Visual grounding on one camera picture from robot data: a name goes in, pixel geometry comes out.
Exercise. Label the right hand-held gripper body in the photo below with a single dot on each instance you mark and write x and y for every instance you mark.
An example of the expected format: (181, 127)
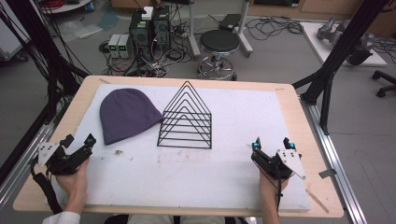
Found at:
(277, 163)

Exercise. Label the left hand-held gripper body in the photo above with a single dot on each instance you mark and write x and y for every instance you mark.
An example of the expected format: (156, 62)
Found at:
(63, 160)

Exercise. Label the person's left hand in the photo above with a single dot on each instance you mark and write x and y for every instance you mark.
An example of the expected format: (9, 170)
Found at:
(74, 182)

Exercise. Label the person's right hand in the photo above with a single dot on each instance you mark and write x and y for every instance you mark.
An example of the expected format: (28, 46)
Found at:
(271, 188)

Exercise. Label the purple knitted beanie hat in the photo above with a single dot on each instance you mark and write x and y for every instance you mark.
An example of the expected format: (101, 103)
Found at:
(126, 115)

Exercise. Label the grey tape piece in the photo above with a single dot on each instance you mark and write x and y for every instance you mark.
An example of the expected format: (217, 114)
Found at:
(327, 173)

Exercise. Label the tan tape strip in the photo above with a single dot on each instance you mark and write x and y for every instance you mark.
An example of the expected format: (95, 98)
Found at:
(317, 201)

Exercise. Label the white foam mat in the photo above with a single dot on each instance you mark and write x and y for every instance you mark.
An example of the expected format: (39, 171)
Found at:
(193, 174)

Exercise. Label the white power supply unit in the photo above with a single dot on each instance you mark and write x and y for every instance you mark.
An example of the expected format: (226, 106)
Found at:
(114, 45)
(125, 46)

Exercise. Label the white floor platform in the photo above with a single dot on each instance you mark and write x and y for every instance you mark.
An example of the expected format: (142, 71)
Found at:
(314, 40)

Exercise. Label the black round stool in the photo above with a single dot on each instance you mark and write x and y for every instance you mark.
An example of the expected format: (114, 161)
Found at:
(219, 42)

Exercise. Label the white metal stand leg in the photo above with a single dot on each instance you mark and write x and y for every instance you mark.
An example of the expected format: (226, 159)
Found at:
(244, 34)
(193, 34)

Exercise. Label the black office chair base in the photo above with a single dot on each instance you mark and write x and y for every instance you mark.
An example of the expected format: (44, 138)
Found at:
(384, 84)

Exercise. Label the clear plastic sheet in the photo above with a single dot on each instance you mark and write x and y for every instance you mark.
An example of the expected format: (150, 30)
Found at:
(84, 28)

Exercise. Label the grey cabinet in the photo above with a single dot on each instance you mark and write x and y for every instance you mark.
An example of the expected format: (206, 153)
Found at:
(11, 40)

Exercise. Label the black computer tower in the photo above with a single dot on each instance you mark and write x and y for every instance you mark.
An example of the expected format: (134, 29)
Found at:
(140, 34)
(161, 28)

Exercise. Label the grey robot machine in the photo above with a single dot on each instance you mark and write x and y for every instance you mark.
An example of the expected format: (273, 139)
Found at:
(362, 43)

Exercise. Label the black flat device box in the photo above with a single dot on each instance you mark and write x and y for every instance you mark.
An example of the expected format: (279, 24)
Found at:
(229, 21)

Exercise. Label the white round table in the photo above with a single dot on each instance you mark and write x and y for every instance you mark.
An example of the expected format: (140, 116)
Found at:
(65, 6)

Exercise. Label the white box on tower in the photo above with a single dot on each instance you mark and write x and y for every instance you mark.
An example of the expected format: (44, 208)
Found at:
(147, 13)

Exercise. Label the aluminium rail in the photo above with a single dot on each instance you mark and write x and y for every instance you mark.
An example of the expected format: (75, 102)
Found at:
(334, 155)
(25, 155)

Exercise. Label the black metal frame post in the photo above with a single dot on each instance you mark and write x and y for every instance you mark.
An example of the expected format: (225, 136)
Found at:
(342, 46)

